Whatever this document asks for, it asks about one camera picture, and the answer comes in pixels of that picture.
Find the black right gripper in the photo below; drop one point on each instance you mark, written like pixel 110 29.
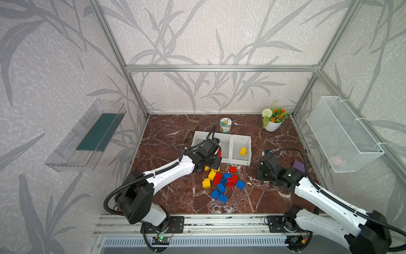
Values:
pixel 265 170

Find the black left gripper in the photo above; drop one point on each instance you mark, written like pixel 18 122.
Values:
pixel 214 158

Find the yellow lego brick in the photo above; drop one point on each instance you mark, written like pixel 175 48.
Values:
pixel 206 183
pixel 243 151
pixel 208 168
pixel 212 175

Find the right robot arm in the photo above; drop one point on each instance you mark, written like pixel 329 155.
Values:
pixel 357 230

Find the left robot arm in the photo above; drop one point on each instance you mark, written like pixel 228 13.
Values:
pixel 134 199

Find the white middle storage bin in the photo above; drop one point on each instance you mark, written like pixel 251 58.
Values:
pixel 226 146

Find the white storage bin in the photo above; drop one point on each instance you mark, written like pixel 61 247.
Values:
pixel 239 141
pixel 226 146
pixel 201 141

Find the white left storage bin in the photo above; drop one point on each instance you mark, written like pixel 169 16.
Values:
pixel 201 141

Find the purple pink spatula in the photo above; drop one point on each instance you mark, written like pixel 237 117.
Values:
pixel 299 166

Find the white right storage bin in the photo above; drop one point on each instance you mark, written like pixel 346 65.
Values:
pixel 239 141

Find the brown slotted spatula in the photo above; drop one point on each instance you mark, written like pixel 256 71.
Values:
pixel 190 126

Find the sunflower seed jar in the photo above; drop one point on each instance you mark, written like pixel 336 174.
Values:
pixel 225 125

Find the white flower pot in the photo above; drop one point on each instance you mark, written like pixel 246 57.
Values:
pixel 271 126

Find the artificial flower plant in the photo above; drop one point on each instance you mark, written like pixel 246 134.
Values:
pixel 274 113

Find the white wire basket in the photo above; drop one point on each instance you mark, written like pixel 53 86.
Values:
pixel 343 138

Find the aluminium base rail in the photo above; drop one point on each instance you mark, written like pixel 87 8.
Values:
pixel 194 225

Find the clear plastic wall shelf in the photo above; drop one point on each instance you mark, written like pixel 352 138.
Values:
pixel 83 147

